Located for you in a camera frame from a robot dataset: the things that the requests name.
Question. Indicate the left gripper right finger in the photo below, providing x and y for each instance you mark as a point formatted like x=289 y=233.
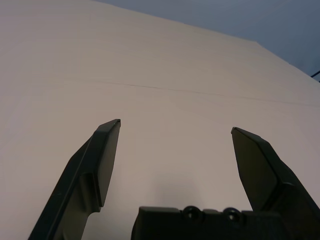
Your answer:
x=262 y=170

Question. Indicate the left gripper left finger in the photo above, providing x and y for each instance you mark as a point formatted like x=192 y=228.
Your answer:
x=82 y=175

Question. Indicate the black tripod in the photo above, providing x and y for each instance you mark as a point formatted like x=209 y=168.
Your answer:
x=316 y=73

